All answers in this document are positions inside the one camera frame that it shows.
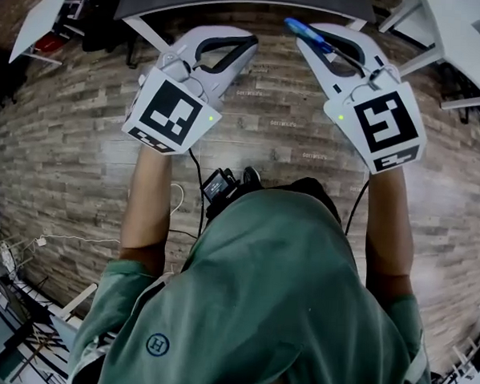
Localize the white table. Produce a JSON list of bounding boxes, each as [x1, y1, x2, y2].
[[7, 0, 77, 67], [374, 0, 480, 112]]

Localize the red object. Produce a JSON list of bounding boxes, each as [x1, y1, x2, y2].
[[33, 34, 69, 55]]

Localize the person's green shirt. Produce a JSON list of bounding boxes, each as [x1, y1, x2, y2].
[[67, 174, 445, 384]]

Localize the black device with screen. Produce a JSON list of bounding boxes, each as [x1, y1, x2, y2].
[[200, 167, 243, 220]]

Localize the person's right forearm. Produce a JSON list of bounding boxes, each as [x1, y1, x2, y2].
[[361, 166, 422, 297]]

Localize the person's black shoe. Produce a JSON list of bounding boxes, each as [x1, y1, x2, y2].
[[242, 165, 263, 188]]

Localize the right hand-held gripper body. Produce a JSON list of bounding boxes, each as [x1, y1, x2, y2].
[[288, 21, 433, 178]]

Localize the person's black trousers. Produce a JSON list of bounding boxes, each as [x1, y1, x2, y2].
[[288, 176, 345, 236]]

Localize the person's left forearm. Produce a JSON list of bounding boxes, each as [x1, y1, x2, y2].
[[117, 143, 178, 280]]

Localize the white cable with plug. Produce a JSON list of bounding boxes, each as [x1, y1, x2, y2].
[[31, 232, 122, 253]]

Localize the black cable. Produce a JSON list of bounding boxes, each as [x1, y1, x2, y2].
[[343, 177, 371, 239], [168, 146, 212, 241]]

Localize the white looped cable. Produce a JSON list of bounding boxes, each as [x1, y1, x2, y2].
[[167, 183, 186, 218]]

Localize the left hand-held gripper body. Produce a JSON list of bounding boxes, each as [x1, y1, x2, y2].
[[120, 20, 260, 160]]

